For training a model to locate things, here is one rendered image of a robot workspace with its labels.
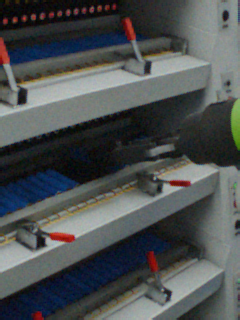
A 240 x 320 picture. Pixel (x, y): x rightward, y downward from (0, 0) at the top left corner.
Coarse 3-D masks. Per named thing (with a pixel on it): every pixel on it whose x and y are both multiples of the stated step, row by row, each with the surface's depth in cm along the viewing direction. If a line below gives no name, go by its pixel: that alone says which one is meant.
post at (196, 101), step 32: (128, 0) 128; (160, 0) 123; (192, 0) 119; (224, 32) 122; (224, 64) 123; (192, 96) 125; (224, 192) 127; (192, 224) 133; (224, 224) 129; (224, 288) 132
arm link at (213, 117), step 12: (216, 108) 93; (228, 108) 91; (204, 120) 93; (216, 120) 92; (228, 120) 90; (204, 132) 93; (216, 132) 92; (228, 132) 90; (204, 144) 93; (216, 144) 92; (228, 144) 91; (216, 156) 93; (228, 156) 92
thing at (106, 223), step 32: (96, 128) 125; (160, 128) 131; (0, 160) 109; (128, 192) 113; (192, 192) 120; (64, 224) 102; (96, 224) 103; (128, 224) 108; (0, 256) 92; (32, 256) 93; (64, 256) 99; (0, 288) 90
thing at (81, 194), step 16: (160, 160) 119; (176, 160) 123; (112, 176) 112; (128, 176) 113; (160, 176) 117; (64, 192) 105; (80, 192) 106; (96, 192) 108; (32, 208) 100; (48, 208) 101; (64, 208) 103; (0, 224) 95; (48, 224) 99
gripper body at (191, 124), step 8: (200, 112) 97; (184, 120) 98; (192, 120) 96; (184, 128) 97; (192, 128) 96; (176, 136) 100; (184, 136) 97; (192, 136) 96; (200, 136) 95; (160, 144) 101; (168, 144) 98; (176, 144) 98; (184, 144) 97; (192, 144) 96; (200, 144) 95; (168, 152) 99; (176, 152) 98; (184, 152) 97; (192, 152) 97; (200, 152) 96; (192, 160) 98; (200, 160) 97; (208, 160) 96
